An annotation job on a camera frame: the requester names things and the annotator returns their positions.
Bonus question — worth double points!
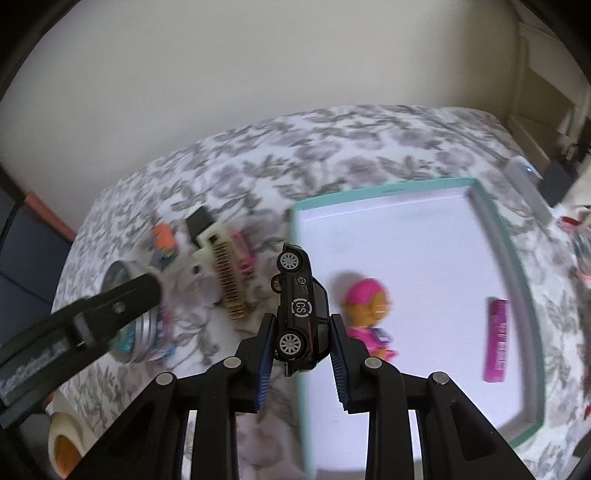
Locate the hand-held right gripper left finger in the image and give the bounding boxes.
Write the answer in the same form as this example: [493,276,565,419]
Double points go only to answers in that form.
[78,314,277,480]

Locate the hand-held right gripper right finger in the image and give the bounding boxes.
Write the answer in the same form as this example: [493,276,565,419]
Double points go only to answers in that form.
[330,314,527,480]

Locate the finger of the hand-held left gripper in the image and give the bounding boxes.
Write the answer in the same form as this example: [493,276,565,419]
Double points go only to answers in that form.
[0,272,163,428]

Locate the round silver tin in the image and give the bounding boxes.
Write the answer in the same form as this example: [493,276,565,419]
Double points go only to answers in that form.
[102,260,175,365]

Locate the black toy car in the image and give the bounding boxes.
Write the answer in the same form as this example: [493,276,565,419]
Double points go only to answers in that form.
[270,242,331,378]

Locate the gold black patterned lighter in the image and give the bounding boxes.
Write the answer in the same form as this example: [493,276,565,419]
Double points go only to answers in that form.
[208,233,254,321]

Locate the teal shallow box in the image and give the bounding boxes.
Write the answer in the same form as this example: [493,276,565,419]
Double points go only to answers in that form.
[288,176,546,476]

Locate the pink dog figure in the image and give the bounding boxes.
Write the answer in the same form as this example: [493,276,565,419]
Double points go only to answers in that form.
[339,277,400,363]

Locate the small orange toy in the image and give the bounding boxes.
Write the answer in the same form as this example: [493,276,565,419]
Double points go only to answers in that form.
[152,223,180,268]

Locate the dark furniture with orange edge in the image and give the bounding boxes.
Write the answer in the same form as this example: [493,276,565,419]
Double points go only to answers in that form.
[0,161,77,333]

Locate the cream pink box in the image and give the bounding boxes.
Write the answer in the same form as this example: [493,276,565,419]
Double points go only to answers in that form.
[191,220,227,268]

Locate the small pink case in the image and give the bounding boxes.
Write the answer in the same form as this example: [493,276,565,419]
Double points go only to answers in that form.
[232,231,254,278]

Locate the small black block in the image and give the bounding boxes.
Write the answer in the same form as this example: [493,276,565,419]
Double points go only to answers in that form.
[185,207,215,238]

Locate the cream tape roll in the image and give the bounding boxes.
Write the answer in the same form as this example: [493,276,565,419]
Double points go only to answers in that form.
[46,411,88,480]

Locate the pink tube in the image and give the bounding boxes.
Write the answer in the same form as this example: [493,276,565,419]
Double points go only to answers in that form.
[482,298,511,383]

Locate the white power strip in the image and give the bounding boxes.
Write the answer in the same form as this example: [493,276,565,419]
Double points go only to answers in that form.
[503,157,552,222]

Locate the clear plastic bottle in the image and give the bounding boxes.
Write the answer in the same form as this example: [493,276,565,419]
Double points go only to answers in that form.
[570,226,591,278]

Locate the black charger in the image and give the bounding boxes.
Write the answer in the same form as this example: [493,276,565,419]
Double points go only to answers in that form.
[538,159,578,206]

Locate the cream wooden furniture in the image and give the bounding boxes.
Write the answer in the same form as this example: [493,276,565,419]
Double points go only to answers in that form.
[505,0,591,158]

